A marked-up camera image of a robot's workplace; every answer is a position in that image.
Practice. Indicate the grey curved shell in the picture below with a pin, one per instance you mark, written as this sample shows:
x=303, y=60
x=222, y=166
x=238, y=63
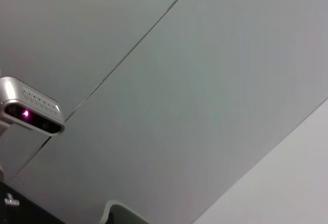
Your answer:
x=123, y=215

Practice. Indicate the small silver knob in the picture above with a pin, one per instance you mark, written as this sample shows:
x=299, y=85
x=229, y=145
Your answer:
x=11, y=200

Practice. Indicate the silver head depth camera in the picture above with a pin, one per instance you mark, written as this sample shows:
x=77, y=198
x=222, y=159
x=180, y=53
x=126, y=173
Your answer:
x=30, y=108

